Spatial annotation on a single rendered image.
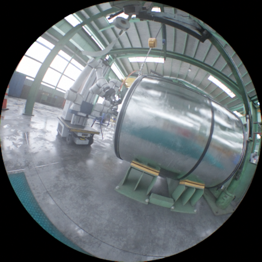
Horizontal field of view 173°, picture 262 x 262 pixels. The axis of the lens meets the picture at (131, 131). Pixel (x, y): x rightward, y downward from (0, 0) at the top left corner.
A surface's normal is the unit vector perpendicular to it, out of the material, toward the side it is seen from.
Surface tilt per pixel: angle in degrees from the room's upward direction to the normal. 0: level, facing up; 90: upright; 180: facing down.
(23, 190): 0
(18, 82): 90
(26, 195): 0
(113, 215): 0
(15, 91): 90
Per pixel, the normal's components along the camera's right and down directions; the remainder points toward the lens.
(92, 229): 0.33, -0.94
